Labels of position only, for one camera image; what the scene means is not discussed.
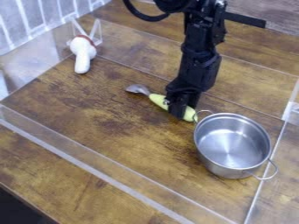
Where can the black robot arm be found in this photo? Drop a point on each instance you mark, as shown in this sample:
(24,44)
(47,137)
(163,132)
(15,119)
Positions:
(203,12)

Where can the clear acrylic triangle stand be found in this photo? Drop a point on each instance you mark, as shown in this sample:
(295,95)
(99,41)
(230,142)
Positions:
(93,34)

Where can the stainless steel pot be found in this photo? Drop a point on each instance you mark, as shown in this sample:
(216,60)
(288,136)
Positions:
(234,146)

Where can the black bar on table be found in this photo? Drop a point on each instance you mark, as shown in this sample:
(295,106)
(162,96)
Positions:
(246,20)

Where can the white toy mushroom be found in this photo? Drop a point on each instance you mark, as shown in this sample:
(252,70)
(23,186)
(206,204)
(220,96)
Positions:
(84,50)

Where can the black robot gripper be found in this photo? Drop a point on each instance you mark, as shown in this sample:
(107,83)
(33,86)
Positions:
(198,71)

